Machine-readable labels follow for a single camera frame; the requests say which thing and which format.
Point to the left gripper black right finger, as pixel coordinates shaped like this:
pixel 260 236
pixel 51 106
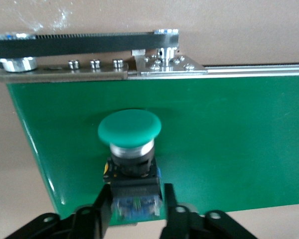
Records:
pixel 182 224

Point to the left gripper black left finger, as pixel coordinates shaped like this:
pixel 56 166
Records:
pixel 89 224

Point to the green mushroom push button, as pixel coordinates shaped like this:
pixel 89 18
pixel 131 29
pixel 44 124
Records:
pixel 129 127

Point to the green belt conveyor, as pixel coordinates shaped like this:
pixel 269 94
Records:
pixel 214 137

